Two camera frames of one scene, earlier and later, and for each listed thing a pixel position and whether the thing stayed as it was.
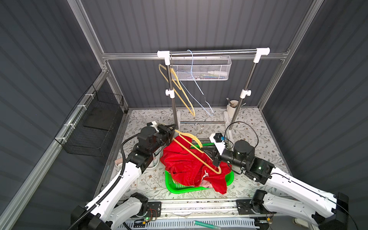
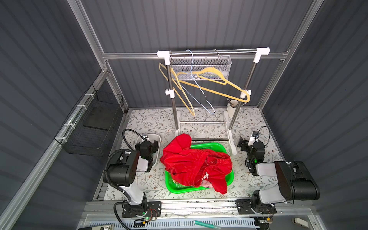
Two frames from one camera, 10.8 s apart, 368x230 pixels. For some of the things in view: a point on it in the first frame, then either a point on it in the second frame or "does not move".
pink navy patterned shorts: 206,184 does not move
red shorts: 190,166 does not move
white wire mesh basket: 201,67 does not move
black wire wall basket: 89,130 does not move
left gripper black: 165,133 → 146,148
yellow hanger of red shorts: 200,143 → 213,78
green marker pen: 206,224 does not move
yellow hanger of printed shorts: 174,81 does not move
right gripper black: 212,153 → 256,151
